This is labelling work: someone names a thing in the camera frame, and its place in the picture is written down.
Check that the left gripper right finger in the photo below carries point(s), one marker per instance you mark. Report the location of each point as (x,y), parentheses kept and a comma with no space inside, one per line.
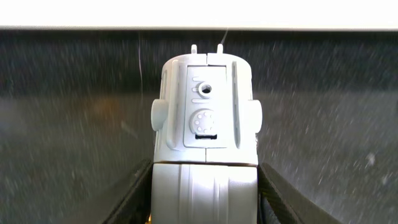
(280,202)

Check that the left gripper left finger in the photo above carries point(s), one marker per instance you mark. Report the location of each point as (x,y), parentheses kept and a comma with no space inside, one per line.
(135,199)

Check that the white shelf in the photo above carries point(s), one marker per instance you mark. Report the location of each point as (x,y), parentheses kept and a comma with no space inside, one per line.
(199,14)

